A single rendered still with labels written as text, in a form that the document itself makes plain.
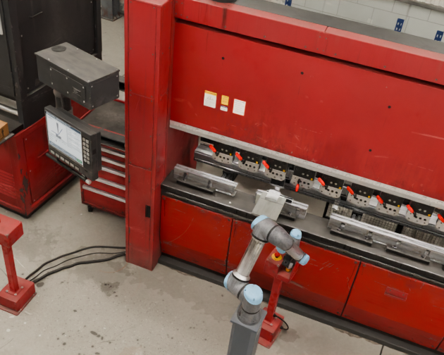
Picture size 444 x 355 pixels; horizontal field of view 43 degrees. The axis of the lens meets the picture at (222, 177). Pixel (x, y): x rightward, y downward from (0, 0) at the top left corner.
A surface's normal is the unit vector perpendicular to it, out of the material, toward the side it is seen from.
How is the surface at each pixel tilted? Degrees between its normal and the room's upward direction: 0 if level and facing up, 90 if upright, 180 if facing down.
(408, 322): 90
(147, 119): 90
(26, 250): 0
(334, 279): 90
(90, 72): 1
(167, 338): 0
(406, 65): 90
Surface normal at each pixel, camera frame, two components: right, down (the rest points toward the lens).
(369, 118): -0.36, 0.55
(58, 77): -0.62, 0.43
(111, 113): 0.10, -0.79
